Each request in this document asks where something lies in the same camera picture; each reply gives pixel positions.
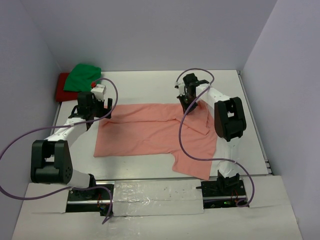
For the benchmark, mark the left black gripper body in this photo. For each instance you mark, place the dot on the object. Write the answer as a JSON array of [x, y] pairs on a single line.
[[97, 108]]

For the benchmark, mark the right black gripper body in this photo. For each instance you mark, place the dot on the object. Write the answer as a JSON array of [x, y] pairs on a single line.
[[186, 101]]

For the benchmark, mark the salmon pink t-shirt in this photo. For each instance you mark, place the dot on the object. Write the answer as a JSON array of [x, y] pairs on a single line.
[[153, 128]]

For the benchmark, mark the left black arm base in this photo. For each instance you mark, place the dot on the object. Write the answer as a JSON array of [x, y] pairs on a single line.
[[97, 200]]

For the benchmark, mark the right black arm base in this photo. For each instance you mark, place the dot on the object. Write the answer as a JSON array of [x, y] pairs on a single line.
[[216, 195]]

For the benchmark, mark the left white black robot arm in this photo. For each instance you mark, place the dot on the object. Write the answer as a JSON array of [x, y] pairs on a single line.
[[51, 161]]

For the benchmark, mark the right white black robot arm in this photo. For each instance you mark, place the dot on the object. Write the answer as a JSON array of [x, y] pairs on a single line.
[[229, 123]]

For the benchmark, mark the red folded t-shirt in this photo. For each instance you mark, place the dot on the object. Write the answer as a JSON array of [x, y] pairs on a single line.
[[60, 94]]

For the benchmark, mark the green folded t-shirt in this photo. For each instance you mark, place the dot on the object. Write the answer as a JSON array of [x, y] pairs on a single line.
[[81, 78]]

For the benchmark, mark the silver tape patch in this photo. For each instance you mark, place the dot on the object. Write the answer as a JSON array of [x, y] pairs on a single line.
[[157, 198]]

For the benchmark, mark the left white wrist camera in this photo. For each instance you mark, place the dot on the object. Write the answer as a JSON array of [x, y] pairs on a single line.
[[98, 90]]

